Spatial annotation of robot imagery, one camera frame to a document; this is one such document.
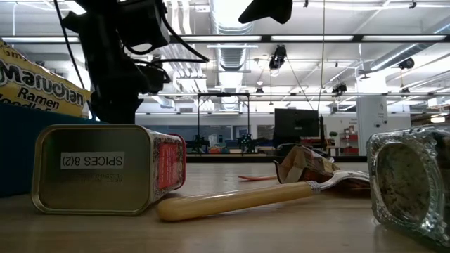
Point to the red rectangular spice tin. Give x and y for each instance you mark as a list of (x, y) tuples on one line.
[(98, 175)]

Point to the black background rig frame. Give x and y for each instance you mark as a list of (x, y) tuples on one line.
[(223, 94)]

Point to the square glass herb jar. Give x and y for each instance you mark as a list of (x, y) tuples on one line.
[(404, 182)]

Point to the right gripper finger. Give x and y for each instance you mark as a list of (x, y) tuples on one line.
[(270, 8)]

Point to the brown foil packet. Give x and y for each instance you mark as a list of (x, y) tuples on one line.
[(299, 161)]

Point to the black ceiling spotlight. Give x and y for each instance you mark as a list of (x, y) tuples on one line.
[(340, 88), (407, 63)]

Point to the black hanging camera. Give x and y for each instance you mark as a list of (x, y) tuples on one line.
[(277, 58)]

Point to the dark teal plastic bin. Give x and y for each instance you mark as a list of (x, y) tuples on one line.
[(17, 158)]

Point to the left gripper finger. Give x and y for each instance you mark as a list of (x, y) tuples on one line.
[(114, 112)]

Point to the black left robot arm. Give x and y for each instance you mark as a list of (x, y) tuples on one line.
[(95, 17)]

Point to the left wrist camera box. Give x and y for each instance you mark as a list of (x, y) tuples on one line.
[(144, 24)]

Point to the black aluminium rig frame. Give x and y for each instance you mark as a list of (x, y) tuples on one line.
[(228, 159)]

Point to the silver ventilation duct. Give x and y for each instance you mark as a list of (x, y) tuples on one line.
[(230, 58)]

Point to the black computer monitor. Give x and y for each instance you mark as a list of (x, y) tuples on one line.
[(297, 123)]

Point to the yellow Maruchan ramen packet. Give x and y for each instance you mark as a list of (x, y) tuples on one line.
[(35, 88)]

